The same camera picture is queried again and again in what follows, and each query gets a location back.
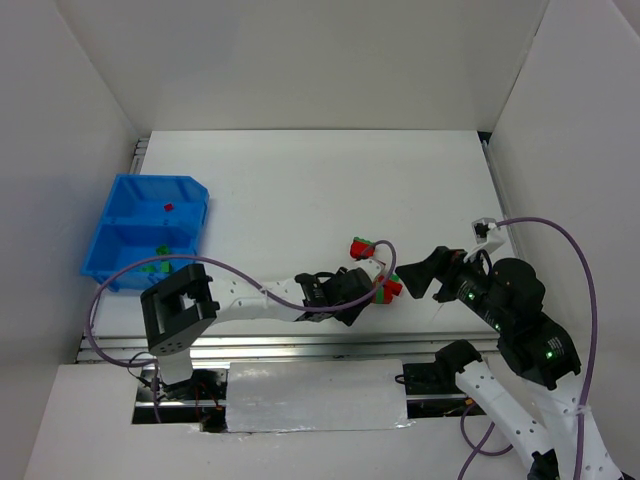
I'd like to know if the green square lego brick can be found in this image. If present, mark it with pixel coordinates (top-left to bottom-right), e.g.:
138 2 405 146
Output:
156 244 171 256

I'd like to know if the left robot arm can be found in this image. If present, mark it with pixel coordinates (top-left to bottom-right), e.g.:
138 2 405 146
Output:
140 259 384 396

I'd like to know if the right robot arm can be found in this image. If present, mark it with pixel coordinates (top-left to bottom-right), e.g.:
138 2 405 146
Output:
396 246 626 479

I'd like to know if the red green striped rounded lego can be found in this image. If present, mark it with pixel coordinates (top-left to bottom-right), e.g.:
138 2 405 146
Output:
371 282 396 305

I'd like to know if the red rounded lego block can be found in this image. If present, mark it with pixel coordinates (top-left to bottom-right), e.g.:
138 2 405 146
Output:
349 240 376 260

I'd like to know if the green lego plate on block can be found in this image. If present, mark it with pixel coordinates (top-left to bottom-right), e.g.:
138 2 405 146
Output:
353 237 375 245

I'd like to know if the blue plastic divided bin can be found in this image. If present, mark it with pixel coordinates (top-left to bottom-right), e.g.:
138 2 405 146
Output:
81 174 209 292

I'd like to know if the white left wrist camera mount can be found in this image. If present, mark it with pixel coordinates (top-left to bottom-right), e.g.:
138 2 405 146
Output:
354 257 387 284

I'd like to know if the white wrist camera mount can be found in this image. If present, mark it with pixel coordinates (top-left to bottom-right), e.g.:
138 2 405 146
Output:
354 257 387 284
467 218 506 261

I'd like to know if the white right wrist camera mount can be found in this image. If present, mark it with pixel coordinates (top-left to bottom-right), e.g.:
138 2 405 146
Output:
467 218 506 261

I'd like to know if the aluminium table rail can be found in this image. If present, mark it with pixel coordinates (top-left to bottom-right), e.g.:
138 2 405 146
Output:
74 334 496 364

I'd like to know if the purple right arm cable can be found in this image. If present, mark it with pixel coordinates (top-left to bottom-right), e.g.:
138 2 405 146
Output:
457 216 599 480

